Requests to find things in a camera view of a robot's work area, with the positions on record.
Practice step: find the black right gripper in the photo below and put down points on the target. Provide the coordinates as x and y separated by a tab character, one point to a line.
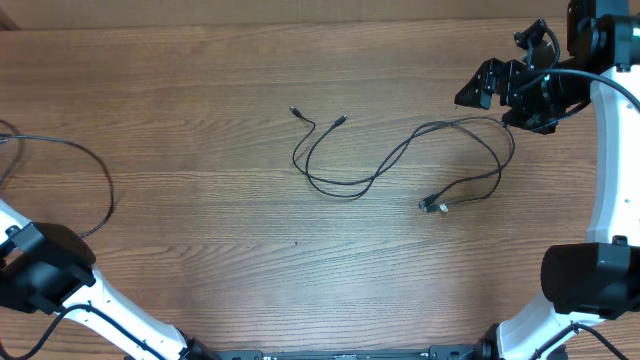
488	82

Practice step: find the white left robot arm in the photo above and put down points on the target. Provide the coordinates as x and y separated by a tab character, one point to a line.
49	268

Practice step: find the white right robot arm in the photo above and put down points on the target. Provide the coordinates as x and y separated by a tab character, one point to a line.
584	284

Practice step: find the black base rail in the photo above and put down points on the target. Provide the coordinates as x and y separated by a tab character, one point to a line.
400	352

